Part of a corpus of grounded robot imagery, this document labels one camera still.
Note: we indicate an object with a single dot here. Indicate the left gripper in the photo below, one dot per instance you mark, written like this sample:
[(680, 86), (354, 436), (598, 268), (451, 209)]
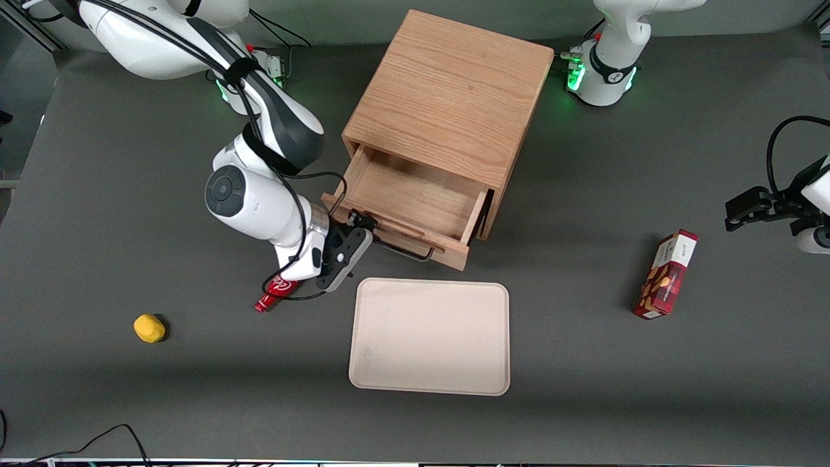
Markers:
[(786, 197)]

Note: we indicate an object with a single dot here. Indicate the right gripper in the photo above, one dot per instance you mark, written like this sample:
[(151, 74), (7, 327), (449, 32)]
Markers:
[(336, 237)]

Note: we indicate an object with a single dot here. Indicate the oak drawer with grooved front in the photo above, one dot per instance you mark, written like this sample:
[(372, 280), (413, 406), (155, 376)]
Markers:
[(408, 194)]

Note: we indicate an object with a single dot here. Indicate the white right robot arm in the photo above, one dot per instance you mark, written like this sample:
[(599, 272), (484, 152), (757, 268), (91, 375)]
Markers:
[(259, 194)]

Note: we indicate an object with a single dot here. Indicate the oak wooden drawer cabinet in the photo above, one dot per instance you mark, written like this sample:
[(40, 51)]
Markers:
[(454, 91)]

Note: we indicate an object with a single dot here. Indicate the red cola bottle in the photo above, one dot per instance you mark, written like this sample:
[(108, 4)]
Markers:
[(275, 292)]

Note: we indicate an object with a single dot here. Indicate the red snack box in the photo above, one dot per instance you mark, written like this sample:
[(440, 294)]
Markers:
[(668, 275)]

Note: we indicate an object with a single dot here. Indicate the beige rectangular tray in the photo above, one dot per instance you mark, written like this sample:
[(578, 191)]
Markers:
[(429, 337)]

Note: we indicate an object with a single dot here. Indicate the yellow lemon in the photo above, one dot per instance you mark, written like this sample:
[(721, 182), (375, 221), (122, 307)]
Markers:
[(149, 328)]

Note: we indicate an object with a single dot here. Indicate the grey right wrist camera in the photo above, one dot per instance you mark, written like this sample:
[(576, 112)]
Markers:
[(343, 259)]

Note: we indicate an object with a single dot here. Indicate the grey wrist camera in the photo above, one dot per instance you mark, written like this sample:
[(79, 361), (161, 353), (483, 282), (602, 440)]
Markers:
[(814, 239), (343, 259)]

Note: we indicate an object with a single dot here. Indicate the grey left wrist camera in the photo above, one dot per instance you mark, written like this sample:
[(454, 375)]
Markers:
[(814, 239)]

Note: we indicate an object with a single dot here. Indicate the aluminium frame rail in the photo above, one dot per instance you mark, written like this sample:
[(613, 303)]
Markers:
[(29, 32)]

